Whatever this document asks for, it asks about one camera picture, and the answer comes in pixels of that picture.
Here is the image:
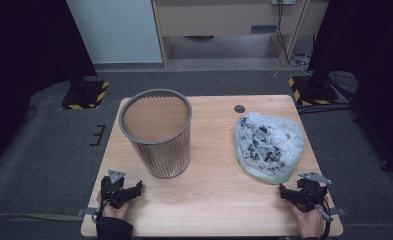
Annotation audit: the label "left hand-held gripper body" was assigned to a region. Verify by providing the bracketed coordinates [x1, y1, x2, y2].
[100, 169, 132, 210]

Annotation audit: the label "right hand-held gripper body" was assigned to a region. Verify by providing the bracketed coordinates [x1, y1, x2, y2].
[296, 171, 333, 213]

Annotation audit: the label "slatted cylindrical waste bin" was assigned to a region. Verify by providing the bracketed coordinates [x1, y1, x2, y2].
[118, 88, 194, 179]

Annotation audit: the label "panda print plastic bag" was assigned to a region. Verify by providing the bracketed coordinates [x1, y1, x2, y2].
[233, 111, 305, 185]

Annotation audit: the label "person's left hand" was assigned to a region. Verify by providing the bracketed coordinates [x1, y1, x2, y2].
[97, 194, 130, 221]

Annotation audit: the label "person's right hand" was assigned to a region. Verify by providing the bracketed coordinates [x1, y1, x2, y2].
[288, 199, 329, 238]

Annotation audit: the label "black base with hazard stripes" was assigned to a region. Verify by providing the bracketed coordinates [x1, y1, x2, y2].
[61, 78, 110, 110]
[287, 75, 340, 107]

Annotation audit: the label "black curtain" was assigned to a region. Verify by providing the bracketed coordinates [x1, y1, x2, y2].
[0, 0, 98, 174]
[308, 0, 393, 176]

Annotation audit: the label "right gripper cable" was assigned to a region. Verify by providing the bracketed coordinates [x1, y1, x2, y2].
[313, 202, 334, 240]

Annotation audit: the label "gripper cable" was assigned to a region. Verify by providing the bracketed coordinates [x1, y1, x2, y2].
[91, 203, 106, 224]
[313, 202, 334, 240]

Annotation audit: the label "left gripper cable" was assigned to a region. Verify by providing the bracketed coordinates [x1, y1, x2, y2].
[91, 203, 106, 224]

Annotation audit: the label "black floor bracket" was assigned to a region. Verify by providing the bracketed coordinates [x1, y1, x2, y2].
[89, 124, 107, 147]

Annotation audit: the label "black floor cables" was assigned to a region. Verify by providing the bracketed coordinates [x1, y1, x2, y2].
[297, 102, 357, 116]

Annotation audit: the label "hanging desk cables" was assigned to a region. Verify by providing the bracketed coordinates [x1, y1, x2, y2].
[275, 0, 315, 68]

